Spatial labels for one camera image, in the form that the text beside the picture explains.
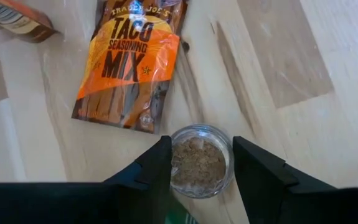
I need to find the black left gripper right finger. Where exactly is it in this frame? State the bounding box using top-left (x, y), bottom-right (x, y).
top-left (233, 136), bottom-right (358, 224)

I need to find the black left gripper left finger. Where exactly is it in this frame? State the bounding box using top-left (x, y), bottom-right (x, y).
top-left (0, 136), bottom-right (173, 224)

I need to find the orange taco seasoning packet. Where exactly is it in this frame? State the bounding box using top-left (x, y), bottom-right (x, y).
top-left (0, 0), bottom-right (58, 44)
top-left (71, 0), bottom-right (188, 134)

